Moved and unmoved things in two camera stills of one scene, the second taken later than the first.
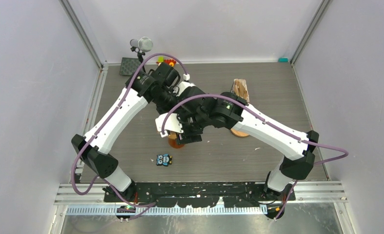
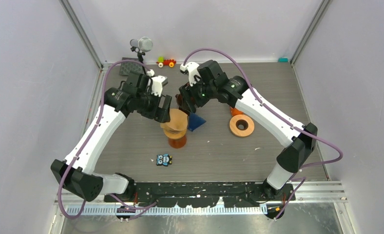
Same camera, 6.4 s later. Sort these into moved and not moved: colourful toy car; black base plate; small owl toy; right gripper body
Moved: right gripper body
Not moved: colourful toy car; small owl toy; black base plate
